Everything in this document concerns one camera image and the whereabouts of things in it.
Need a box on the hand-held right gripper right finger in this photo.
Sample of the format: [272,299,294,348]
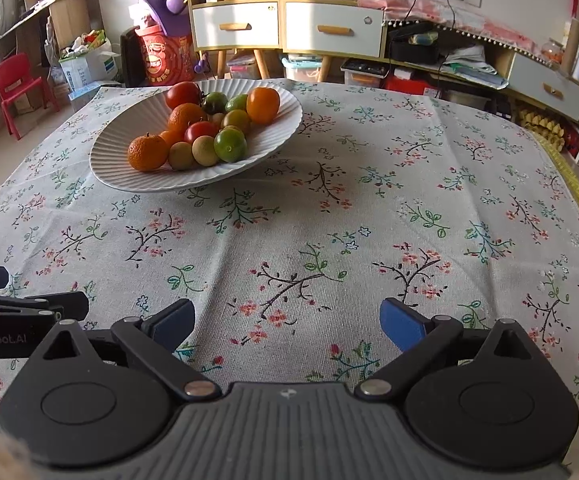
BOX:
[354,298,553,403]

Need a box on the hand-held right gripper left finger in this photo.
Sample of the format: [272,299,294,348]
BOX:
[32,298,222,403]

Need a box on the white ribbed plate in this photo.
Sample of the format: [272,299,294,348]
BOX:
[88,78,304,193]

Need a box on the mandarin orange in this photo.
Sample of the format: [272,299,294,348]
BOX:
[168,103,208,133]
[128,133,169,172]

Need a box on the red tomato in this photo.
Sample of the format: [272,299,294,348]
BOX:
[184,121,220,145]
[164,81,203,111]

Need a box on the yellow green tomato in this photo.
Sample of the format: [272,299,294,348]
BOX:
[221,109,251,135]

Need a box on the dark green tomato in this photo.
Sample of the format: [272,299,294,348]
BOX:
[202,92,229,115]

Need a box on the floral tablecloth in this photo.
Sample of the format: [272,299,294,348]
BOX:
[0,79,579,480]

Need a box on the red plastic chair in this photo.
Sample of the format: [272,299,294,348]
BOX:
[0,52,60,141]

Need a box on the light blue box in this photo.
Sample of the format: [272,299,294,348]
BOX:
[67,84,105,102]

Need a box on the beige plastic bin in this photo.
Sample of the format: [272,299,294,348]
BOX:
[441,87,487,112]

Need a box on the white cardboard box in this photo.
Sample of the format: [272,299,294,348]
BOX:
[58,30,120,86]

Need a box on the stack of yellow cartons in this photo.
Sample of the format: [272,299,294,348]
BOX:
[516,109,566,152]

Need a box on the red box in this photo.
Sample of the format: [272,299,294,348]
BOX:
[383,71,441,98]

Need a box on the black lid storage box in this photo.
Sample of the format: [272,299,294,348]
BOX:
[340,57,391,88]

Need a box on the black flat panel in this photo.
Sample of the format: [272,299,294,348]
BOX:
[120,26,146,88]

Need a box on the red printed drum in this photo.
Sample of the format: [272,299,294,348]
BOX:
[136,25,196,86]

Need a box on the pile of papers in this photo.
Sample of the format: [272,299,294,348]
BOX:
[441,44,511,92]

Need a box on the clear storage box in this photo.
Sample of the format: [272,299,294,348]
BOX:
[226,51,264,81]

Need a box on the black bag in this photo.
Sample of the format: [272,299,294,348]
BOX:
[387,21,440,64]

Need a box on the blue lid storage box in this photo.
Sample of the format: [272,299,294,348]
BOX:
[281,54,323,83]

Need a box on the light wooden shelf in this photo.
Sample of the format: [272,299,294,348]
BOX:
[0,0,101,68]

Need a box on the long wooden drawer cabinet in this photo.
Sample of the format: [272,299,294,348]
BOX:
[384,15,579,141]

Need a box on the tall wooden shelf cabinet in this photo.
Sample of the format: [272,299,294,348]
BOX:
[184,0,284,81]

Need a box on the clear jar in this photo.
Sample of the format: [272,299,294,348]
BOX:
[541,38,566,65]

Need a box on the pink floral cloth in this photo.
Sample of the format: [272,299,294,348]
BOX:
[352,0,553,58]

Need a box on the low wooden drawer cabinet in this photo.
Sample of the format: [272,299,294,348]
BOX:
[280,0,387,83]

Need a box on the cardboard tube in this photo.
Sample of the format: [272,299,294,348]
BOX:
[567,16,579,81]

